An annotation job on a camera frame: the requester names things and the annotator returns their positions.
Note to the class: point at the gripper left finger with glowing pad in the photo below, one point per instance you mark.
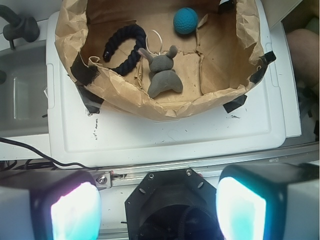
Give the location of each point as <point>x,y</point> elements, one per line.
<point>49,205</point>

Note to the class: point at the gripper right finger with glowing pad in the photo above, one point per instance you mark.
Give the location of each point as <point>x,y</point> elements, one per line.
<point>277,201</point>

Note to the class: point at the teal dimpled rubber ball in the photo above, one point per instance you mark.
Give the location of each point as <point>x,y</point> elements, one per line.
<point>185,21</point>

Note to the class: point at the translucent grey plastic bin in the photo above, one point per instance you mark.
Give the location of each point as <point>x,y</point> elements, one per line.
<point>23,80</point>

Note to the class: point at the grey plush mouse toy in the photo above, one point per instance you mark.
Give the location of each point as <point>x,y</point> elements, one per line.
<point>162,76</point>

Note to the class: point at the crumpled brown paper bag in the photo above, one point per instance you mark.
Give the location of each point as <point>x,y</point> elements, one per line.
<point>220,61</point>

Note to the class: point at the aluminium extrusion rail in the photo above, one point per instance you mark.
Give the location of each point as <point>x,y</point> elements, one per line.
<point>208,167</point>

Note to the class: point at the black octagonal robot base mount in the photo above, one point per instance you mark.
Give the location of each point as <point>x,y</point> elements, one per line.
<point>173,205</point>

